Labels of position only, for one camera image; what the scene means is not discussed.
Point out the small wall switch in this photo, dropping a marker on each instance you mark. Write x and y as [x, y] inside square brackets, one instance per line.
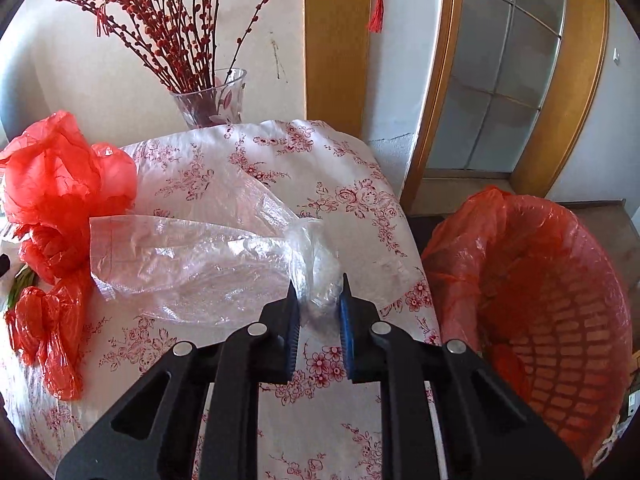
[616, 56]

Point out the floral tablecloth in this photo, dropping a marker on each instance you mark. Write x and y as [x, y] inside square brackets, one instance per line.
[320, 185]

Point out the large orange plastic bag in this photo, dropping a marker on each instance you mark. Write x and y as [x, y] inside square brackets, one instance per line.
[60, 175]

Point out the clear bubble wrap sheet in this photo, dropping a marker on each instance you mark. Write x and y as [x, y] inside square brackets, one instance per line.
[200, 260]

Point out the olive green plastic bag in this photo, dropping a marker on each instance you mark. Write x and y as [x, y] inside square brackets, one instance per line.
[21, 287]

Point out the glass vase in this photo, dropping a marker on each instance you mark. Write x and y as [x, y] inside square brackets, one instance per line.
[212, 102]

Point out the red berry branches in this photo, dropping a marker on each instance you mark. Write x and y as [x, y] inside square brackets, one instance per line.
[165, 35]

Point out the wooden wall jamb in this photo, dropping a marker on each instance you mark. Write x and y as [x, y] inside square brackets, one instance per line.
[337, 45]

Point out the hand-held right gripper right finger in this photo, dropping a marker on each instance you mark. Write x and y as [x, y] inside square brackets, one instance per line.
[346, 340]

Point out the frosted glass door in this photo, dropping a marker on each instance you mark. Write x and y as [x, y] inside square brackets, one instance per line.
[500, 75]

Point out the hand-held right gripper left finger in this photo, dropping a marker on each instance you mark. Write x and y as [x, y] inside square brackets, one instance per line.
[280, 340]

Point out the trash bin with red liner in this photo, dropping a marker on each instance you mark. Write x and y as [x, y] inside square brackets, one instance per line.
[575, 320]

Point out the wooden door frame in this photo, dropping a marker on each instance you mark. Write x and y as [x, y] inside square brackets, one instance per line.
[575, 110]

